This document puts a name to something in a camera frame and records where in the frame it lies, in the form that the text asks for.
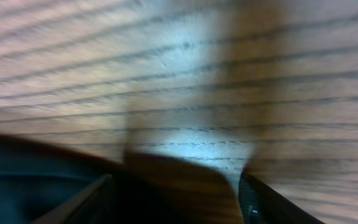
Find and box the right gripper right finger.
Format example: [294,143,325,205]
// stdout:
[238,172,324,224]

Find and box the black t-shirt with logo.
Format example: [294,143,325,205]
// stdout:
[0,135,242,223]

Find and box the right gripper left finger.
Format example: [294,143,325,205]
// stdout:
[31,174,116,224]

